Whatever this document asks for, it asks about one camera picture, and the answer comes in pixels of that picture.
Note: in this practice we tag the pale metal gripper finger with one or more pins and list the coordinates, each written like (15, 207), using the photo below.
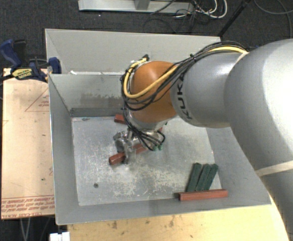
(130, 156)

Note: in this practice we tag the red-brown block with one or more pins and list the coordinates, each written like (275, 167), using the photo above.
(203, 194)
(116, 158)

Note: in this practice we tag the dark green flat block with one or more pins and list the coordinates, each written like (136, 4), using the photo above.
(203, 178)
(194, 177)
(211, 176)

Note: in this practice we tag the grey metal bin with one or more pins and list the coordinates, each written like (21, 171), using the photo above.
(91, 59)

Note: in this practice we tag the brown cardboard board red print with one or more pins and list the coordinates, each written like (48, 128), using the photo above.
(26, 139)

